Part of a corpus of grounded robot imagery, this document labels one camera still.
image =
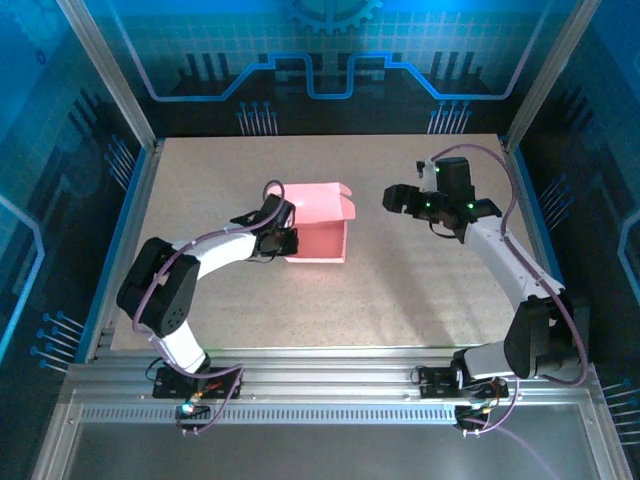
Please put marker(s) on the pink paper box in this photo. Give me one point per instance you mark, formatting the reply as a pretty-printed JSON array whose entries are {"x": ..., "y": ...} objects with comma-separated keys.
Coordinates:
[{"x": 320, "y": 210}]

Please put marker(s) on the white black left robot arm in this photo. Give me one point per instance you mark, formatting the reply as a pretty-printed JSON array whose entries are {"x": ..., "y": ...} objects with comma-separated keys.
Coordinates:
[{"x": 170, "y": 305}]

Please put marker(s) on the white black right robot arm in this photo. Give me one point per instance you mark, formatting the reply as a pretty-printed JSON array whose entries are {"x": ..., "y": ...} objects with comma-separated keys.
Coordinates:
[{"x": 535, "y": 340}]

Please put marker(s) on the blue table edge strip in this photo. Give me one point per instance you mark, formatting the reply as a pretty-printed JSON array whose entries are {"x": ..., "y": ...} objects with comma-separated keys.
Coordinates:
[
  {"x": 114, "y": 250},
  {"x": 549, "y": 250}
]

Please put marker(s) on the aluminium mounting beam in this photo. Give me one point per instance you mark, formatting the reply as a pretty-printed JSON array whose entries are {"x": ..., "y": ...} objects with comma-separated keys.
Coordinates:
[{"x": 325, "y": 375}]

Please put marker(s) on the slotted aluminium strip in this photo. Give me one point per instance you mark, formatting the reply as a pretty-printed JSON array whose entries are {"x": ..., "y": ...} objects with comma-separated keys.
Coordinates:
[{"x": 325, "y": 415}]

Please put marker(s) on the small black connector board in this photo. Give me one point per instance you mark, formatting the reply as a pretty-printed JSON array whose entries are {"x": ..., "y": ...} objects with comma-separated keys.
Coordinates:
[
  {"x": 197, "y": 411},
  {"x": 467, "y": 414}
]

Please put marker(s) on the grey metal sheet panel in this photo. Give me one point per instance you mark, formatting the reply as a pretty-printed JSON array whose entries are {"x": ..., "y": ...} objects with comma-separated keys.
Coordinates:
[{"x": 325, "y": 450}]

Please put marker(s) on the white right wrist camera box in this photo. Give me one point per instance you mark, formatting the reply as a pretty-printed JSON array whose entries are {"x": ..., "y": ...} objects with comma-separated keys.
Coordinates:
[{"x": 427, "y": 175}]

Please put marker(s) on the aluminium side rail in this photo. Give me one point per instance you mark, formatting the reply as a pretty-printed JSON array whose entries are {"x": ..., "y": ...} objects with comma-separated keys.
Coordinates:
[
  {"x": 521, "y": 200},
  {"x": 142, "y": 200}
]

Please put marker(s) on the aluminium frame post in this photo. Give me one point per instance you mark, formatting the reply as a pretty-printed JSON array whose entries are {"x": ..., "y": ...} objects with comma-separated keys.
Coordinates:
[
  {"x": 107, "y": 75},
  {"x": 545, "y": 75}
]

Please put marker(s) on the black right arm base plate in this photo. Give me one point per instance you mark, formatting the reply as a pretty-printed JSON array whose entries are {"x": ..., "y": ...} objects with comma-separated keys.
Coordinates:
[{"x": 435, "y": 385}]

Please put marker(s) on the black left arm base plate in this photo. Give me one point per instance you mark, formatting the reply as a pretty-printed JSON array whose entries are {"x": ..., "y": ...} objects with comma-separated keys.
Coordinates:
[{"x": 170, "y": 390}]

